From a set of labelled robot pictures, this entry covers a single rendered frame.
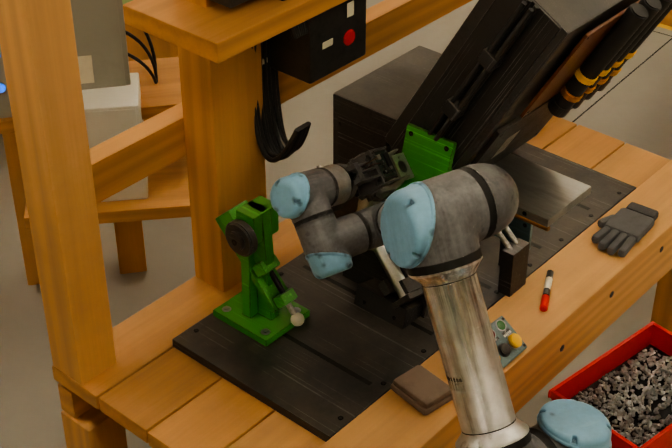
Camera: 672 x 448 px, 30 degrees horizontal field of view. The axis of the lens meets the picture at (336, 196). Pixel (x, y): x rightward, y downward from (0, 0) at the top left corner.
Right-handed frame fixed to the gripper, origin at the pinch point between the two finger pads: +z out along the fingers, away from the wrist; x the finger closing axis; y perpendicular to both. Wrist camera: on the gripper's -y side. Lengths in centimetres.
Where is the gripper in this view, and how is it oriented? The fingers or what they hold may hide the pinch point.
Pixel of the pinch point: (394, 170)
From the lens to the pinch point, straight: 248.6
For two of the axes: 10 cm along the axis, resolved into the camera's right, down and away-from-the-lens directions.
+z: 6.3, -1.8, 7.5
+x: -4.1, -9.0, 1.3
